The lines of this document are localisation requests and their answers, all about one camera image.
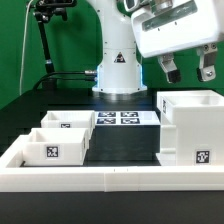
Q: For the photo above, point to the white drawer cabinet frame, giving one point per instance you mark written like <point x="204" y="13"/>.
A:
<point x="192" y="128"/>

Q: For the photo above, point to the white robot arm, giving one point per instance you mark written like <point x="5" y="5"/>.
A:
<point x="119" y="74"/>

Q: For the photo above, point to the white workspace border frame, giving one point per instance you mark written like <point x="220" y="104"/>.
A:
<point x="15" y="178"/>

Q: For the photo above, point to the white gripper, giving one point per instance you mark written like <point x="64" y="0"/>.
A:
<point x="186" y="24"/>

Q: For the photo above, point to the white fiducial marker plate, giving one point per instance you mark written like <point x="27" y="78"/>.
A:
<point x="126" y="118"/>

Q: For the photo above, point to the white drawer box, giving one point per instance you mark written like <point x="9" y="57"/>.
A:
<point x="70" y="119"/>
<point x="56" y="147"/>

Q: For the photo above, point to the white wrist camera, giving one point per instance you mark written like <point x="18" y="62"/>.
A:
<point x="132" y="5"/>

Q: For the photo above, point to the black camera stand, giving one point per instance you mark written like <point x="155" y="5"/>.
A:
<point x="44" y="10"/>

